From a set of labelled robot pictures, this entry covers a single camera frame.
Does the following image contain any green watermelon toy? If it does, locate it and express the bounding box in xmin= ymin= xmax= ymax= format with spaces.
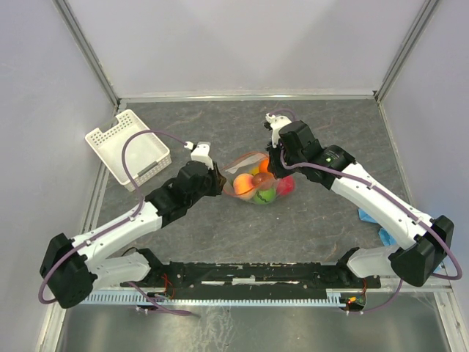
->
xmin=252 ymin=187 xmax=276 ymax=205

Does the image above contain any white plastic basket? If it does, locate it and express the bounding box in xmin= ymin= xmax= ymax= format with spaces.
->
xmin=85 ymin=109 xmax=171 ymax=192

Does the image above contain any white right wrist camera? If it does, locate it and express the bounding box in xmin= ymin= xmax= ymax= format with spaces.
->
xmin=265 ymin=114 xmax=292 ymax=148

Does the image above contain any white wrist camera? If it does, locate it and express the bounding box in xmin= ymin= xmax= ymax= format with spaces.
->
xmin=184 ymin=141 xmax=214 ymax=170
xmin=265 ymin=114 xmax=292 ymax=148

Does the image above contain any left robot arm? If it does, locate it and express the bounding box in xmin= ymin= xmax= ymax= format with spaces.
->
xmin=38 ymin=161 xmax=226 ymax=309

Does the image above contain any light blue cable duct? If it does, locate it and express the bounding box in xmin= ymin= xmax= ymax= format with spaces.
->
xmin=81 ymin=290 xmax=345 ymax=308

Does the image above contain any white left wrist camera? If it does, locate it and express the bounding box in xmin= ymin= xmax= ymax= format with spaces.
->
xmin=184 ymin=141 xmax=214 ymax=170

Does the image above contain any orange toy fruit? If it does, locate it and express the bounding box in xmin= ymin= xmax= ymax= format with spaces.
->
xmin=258 ymin=158 xmax=270 ymax=173

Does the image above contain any blue patterned cloth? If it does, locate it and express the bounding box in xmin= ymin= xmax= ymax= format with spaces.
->
xmin=358 ymin=208 xmax=397 ymax=246

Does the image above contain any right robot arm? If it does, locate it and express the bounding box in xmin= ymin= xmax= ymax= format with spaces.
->
xmin=265 ymin=115 xmax=454 ymax=287

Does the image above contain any red apple toy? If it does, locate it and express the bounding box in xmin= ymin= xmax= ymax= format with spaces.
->
xmin=276 ymin=175 xmax=295 ymax=197

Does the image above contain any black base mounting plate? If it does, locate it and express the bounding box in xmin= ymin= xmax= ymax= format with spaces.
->
xmin=136 ymin=262 xmax=381 ymax=299

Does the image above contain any brown toy fruit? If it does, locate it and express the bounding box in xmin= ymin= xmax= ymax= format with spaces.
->
xmin=252 ymin=172 xmax=274 ymax=191

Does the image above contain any aluminium frame rail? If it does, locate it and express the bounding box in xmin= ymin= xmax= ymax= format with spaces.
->
xmin=53 ymin=260 xmax=452 ymax=293

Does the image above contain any peach toy fruit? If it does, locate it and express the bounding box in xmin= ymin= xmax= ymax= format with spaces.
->
xmin=233 ymin=173 xmax=256 ymax=199

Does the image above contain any clear zip top bag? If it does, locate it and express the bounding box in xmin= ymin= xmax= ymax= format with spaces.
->
xmin=221 ymin=152 xmax=296 ymax=204

